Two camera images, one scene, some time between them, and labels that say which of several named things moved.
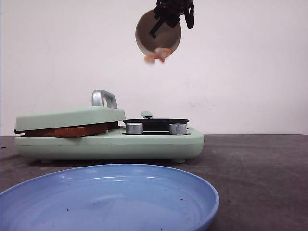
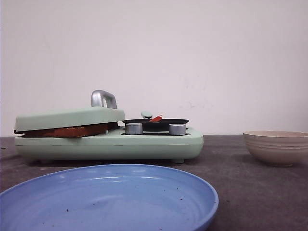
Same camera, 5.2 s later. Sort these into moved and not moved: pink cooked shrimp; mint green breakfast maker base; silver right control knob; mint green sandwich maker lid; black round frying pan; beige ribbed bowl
Moved: beige ribbed bowl; pink cooked shrimp
Not moved: mint green breakfast maker base; silver right control knob; black round frying pan; mint green sandwich maker lid
